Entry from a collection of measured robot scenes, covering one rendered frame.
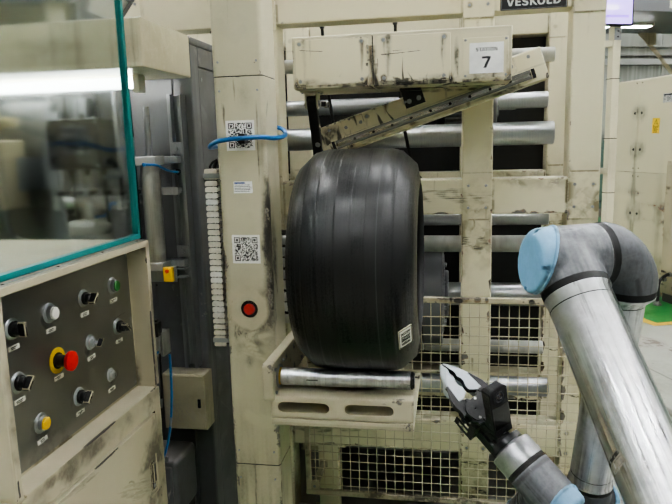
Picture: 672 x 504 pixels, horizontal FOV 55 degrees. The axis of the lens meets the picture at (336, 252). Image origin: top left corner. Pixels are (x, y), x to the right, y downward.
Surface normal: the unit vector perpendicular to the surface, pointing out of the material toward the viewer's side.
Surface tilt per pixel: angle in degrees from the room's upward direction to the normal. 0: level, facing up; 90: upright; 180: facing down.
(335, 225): 65
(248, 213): 90
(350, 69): 90
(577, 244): 49
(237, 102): 90
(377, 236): 70
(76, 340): 90
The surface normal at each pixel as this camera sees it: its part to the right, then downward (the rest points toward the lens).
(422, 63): -0.18, 0.17
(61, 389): 0.98, 0.00
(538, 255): -0.99, -0.04
